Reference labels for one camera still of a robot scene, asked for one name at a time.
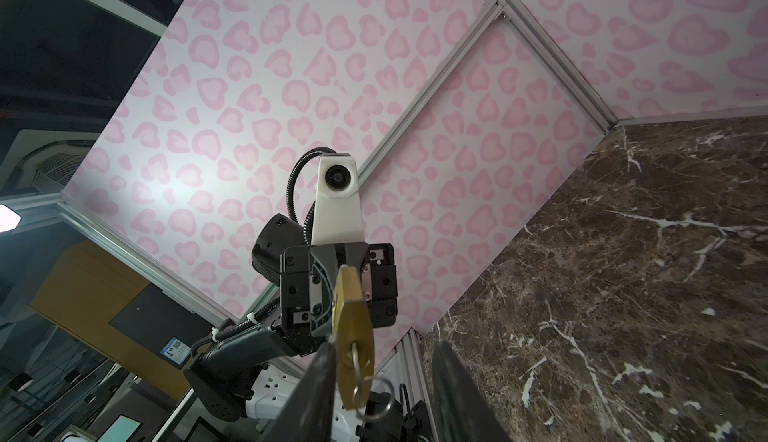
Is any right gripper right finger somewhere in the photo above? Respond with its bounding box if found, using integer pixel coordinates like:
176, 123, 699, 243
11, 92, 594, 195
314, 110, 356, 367
431, 341, 510, 442

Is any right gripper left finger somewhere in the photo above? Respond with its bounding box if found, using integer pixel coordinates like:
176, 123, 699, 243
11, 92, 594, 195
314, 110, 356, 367
263, 342, 337, 442

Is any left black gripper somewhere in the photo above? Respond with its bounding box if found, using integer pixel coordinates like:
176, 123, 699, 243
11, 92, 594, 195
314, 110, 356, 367
279, 242, 398, 352

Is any brass padlock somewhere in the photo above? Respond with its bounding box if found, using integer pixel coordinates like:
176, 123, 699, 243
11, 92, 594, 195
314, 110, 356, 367
332, 265, 375, 412

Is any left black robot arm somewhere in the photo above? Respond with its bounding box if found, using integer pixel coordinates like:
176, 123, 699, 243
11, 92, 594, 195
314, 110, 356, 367
184, 214, 398, 422

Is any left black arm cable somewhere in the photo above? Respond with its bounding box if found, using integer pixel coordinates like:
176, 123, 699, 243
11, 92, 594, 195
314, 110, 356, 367
286, 147, 337, 245

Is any silver key ring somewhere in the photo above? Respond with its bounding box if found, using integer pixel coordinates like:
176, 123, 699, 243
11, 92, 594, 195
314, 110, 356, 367
352, 374, 397, 423

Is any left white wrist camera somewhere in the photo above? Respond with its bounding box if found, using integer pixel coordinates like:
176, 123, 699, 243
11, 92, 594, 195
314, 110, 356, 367
311, 154, 364, 246

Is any diagonal aluminium frame strut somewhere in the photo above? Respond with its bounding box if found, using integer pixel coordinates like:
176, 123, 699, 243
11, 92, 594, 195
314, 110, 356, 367
359, 0, 504, 187

